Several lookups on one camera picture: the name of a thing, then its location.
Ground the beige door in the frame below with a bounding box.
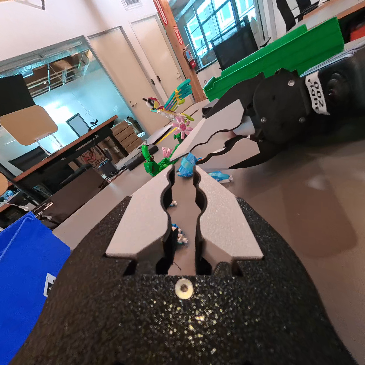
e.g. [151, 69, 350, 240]
[87, 26, 169, 134]
[131, 14, 186, 97]

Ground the colourful lego bird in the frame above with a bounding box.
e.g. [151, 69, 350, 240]
[142, 79, 192, 120]

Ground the small wooden chair back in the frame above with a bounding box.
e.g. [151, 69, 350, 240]
[0, 105, 59, 146]

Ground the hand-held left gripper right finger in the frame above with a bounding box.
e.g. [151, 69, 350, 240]
[193, 165, 264, 269]

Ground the stack of cardboard boxes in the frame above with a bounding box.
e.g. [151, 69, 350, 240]
[110, 120, 144, 156]

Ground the green plastic bin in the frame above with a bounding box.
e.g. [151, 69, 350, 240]
[203, 17, 345, 102]

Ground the pale blue white lego piece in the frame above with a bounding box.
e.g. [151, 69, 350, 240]
[208, 171, 234, 183]

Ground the blue lego assembly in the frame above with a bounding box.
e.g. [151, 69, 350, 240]
[176, 152, 201, 178]

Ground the green lego plant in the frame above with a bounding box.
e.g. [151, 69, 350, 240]
[141, 144, 179, 177]

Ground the black screen panel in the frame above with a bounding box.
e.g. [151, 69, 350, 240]
[0, 75, 35, 117]

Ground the pink lego flower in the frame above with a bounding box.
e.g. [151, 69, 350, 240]
[172, 115, 194, 137]

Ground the red fire extinguisher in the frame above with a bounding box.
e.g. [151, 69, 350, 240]
[183, 45, 198, 69]

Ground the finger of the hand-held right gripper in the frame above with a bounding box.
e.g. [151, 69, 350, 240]
[198, 135, 261, 169]
[170, 99, 255, 162]

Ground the grey flat board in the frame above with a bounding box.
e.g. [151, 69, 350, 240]
[148, 125, 172, 145]

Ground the black power adapter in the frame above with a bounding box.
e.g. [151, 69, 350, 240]
[124, 145, 159, 171]

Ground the wooden desk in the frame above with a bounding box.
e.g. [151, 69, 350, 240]
[11, 115, 144, 186]

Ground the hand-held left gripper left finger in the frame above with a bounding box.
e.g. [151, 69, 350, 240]
[106, 165, 175, 268]

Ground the blue plastic bin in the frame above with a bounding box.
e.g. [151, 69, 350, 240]
[0, 212, 71, 365]

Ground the black office chair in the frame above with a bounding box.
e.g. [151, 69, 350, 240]
[276, 0, 313, 32]

